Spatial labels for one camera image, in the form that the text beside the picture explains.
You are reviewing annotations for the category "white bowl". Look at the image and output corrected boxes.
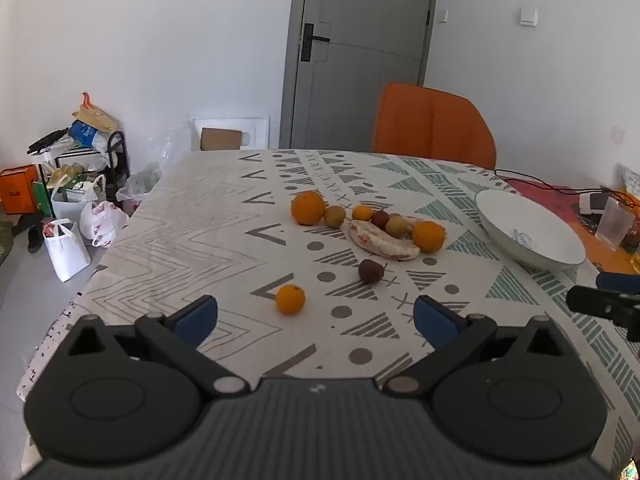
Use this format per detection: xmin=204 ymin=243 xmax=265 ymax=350
xmin=474 ymin=189 xmax=587 ymax=272

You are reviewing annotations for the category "green rug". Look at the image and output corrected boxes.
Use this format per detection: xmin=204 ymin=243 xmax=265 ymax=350
xmin=0 ymin=220 xmax=15 ymax=266

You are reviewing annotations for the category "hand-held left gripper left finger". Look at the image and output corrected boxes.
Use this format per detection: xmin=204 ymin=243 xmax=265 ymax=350
xmin=65 ymin=295 xmax=252 ymax=402

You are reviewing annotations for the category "black flat item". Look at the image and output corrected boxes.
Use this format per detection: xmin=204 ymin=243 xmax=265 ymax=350
xmin=27 ymin=129 xmax=71 ymax=156

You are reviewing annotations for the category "orange box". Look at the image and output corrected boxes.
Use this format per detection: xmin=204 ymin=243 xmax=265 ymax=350
xmin=0 ymin=165 xmax=40 ymax=215

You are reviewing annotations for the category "striped box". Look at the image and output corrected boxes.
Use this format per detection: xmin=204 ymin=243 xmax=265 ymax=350
xmin=54 ymin=147 xmax=108 ymax=171

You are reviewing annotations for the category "blue packet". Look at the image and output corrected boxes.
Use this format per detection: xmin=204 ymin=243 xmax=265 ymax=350
xmin=67 ymin=120 xmax=101 ymax=148

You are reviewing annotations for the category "orange chair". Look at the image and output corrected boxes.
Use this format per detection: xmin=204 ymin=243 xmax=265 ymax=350
xmin=372 ymin=82 xmax=497 ymax=170

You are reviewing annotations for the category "black cable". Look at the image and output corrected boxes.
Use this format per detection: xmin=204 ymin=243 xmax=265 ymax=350
xmin=494 ymin=167 xmax=601 ymax=196

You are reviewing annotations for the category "yellow snack packet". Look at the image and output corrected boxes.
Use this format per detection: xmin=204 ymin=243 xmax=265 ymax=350
xmin=617 ymin=162 xmax=640 ymax=206

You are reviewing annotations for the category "white foam board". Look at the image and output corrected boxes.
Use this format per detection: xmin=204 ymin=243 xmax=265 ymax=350
xmin=191 ymin=116 xmax=271 ymax=152

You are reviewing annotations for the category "white red plastic bag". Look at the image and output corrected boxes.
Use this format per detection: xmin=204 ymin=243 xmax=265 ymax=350
xmin=80 ymin=200 xmax=128 ymax=248

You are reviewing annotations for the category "grey door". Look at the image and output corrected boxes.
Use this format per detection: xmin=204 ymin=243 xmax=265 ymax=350
xmin=280 ymin=0 xmax=441 ymax=151

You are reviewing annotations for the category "yellow bag with orange handle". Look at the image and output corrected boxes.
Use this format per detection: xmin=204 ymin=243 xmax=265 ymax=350
xmin=72 ymin=92 xmax=118 ymax=133

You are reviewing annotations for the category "brown cardboard piece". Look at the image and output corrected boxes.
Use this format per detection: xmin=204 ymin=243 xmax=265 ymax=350
xmin=201 ymin=127 xmax=243 ymax=152

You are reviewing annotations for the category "white paper bag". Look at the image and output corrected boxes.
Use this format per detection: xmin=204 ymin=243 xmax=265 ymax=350
xmin=42 ymin=218 xmax=92 ymax=283

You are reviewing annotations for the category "medium orange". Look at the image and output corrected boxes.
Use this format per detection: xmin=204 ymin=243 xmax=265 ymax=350
xmin=411 ymin=221 xmax=446 ymax=254

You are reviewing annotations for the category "large orange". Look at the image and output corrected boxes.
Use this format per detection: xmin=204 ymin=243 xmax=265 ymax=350
xmin=291 ymin=191 xmax=326 ymax=226

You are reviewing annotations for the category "dark red fruit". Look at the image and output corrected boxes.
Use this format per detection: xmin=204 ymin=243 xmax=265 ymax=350
xmin=358 ymin=258 xmax=385 ymax=286

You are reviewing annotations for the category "crumpled clear plastic bag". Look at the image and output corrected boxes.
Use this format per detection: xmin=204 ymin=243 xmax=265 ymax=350
xmin=116 ymin=167 xmax=163 ymax=211

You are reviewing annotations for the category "green box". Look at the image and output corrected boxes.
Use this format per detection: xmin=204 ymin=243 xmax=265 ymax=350
xmin=32 ymin=180 xmax=55 ymax=218

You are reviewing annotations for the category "black metal rack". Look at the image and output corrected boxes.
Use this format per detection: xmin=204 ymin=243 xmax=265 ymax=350
xmin=105 ymin=131 xmax=132 ymax=203

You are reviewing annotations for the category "white charger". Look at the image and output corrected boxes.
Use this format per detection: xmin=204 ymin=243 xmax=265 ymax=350
xmin=579 ymin=192 xmax=608 ymax=216

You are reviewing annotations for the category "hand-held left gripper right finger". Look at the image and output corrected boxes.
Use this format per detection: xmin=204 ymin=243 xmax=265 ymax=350
xmin=381 ymin=295 xmax=574 ymax=402

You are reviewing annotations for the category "red wire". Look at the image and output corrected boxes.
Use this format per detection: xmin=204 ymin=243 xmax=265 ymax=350
xmin=600 ymin=185 xmax=640 ymax=211

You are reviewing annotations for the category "red orange printed mat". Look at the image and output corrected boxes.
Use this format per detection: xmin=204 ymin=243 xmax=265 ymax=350
xmin=505 ymin=177 xmax=640 ymax=276

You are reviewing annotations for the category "black door handle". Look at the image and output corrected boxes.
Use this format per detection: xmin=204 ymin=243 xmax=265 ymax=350
xmin=301 ymin=23 xmax=331 ymax=62

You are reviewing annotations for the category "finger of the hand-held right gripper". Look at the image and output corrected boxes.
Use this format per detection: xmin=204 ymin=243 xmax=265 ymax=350
xmin=566 ymin=285 xmax=640 ymax=343
xmin=596 ymin=272 xmax=640 ymax=295

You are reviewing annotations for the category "translucent plastic cup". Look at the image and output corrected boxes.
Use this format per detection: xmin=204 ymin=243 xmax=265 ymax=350
xmin=595 ymin=196 xmax=635 ymax=252

